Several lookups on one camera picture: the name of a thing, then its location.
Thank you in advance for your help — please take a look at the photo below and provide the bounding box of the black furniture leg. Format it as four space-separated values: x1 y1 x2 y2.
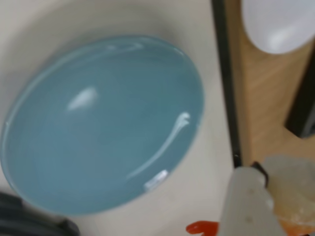
284 49 315 140

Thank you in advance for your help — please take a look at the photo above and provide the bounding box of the blue round dish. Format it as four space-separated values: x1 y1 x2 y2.
0 35 206 217

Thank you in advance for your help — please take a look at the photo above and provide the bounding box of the shrimp nigiri sushi toy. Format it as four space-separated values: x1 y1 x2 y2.
186 154 315 236

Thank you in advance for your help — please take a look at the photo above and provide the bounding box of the white round plastic object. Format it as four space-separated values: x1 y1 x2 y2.
240 0 315 55

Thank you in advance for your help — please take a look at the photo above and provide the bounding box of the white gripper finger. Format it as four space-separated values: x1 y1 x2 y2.
220 164 286 236

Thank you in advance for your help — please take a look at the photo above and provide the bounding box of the grey circular toy track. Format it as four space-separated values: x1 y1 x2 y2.
0 191 80 236

